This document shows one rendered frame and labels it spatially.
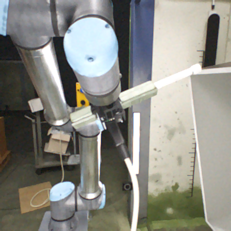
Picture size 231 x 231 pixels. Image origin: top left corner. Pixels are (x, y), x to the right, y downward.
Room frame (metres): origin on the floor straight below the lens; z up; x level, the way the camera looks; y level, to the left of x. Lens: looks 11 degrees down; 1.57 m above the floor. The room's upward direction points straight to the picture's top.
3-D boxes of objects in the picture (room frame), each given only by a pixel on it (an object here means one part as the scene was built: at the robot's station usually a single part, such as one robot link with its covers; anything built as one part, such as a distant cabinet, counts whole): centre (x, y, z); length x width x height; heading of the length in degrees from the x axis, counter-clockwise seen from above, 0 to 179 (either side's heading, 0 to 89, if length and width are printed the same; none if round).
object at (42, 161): (3.32, 1.16, 0.64); 0.73 x 0.50 x 1.27; 106
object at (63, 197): (1.12, 0.33, 0.83); 0.17 x 0.15 x 0.18; 100
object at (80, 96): (1.95, 0.33, 1.42); 0.12 x 0.06 x 0.26; 96
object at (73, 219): (1.11, 0.34, 0.69); 0.19 x 0.19 x 0.10
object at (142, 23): (1.92, -0.23, 1.14); 0.18 x 0.18 x 2.29; 6
